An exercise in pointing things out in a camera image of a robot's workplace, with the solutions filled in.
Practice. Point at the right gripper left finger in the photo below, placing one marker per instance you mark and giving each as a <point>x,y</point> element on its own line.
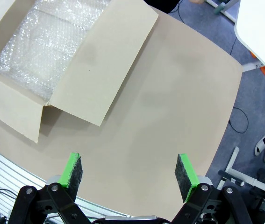
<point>69,177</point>

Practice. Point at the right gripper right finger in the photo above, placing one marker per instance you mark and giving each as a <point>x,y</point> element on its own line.
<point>186,177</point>

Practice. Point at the black and white chair base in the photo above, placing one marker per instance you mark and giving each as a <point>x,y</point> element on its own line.
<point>258,184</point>

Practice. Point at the white slipper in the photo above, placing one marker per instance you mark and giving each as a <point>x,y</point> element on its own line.
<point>260,145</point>

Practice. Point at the open cardboard box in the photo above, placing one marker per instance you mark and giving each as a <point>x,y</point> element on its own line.
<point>104,70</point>

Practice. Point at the clear bubble wrap sheet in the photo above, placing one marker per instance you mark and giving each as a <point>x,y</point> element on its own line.
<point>43,46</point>

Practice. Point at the white side table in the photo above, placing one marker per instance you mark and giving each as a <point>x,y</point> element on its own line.
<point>260,32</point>

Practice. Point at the person in black t-shirt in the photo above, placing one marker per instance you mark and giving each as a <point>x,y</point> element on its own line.
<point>165,5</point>

